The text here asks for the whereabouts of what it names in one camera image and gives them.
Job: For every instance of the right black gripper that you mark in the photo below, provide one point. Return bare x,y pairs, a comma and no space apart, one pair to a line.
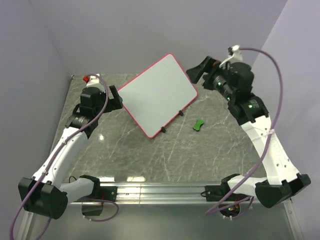
209,65

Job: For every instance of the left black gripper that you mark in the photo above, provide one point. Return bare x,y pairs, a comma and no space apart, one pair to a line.
115,103

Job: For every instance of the pink framed whiteboard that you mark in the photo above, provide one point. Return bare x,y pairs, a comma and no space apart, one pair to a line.
157,95

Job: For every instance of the green whiteboard eraser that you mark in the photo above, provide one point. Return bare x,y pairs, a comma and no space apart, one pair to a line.
198,125

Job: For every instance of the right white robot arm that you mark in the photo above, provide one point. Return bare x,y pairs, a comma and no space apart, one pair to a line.
274,179

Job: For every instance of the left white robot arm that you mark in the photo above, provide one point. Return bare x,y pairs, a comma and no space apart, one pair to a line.
43,193

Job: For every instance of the black whiteboard stand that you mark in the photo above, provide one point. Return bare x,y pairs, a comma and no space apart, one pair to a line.
163,129

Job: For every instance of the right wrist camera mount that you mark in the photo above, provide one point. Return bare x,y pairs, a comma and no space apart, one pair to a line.
234,56

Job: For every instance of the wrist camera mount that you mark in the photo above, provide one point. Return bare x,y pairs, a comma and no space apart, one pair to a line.
234,56
93,81

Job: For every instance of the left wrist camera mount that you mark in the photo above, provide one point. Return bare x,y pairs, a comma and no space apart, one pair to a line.
93,81

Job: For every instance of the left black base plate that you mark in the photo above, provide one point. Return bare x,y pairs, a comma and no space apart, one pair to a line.
108,193

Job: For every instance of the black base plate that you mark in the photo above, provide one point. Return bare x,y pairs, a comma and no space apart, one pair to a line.
214,193
108,193

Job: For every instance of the aluminium mounting rail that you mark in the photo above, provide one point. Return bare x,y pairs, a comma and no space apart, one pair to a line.
170,193

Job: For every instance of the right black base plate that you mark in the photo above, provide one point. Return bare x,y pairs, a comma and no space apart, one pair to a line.
214,193

